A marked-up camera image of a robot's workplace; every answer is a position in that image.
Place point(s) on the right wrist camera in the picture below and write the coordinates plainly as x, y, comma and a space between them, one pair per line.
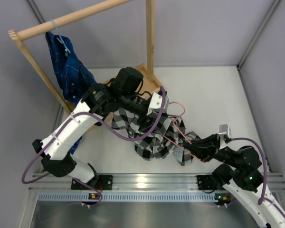
224, 135

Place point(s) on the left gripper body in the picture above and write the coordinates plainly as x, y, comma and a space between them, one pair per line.
134, 103

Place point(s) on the wooden clothes rack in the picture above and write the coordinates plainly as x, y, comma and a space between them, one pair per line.
150, 81

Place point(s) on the blue zip tie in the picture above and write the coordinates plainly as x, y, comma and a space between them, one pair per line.
59, 35

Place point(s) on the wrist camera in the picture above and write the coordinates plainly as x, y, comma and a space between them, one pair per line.
224, 135
156, 102

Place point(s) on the black white checkered shirt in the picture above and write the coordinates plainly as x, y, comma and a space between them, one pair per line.
155, 146

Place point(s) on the pink wire hanger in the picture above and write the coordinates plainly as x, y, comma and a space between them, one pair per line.
186, 152

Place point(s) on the white slotted cable duct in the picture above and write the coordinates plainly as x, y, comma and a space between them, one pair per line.
128, 197

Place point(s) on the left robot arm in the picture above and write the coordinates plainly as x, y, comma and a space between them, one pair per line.
96, 103

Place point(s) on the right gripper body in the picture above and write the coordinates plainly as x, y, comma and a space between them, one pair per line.
210, 153

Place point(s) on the aluminium mounting rail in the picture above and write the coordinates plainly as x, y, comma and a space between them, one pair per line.
127, 182

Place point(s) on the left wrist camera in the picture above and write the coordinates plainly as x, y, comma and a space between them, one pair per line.
156, 102

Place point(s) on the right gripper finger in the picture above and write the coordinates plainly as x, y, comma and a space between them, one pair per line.
199, 152
208, 142

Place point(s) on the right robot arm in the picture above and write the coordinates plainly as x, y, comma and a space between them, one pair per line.
239, 175

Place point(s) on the blue plaid shirt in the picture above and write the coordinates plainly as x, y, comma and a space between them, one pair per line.
72, 76

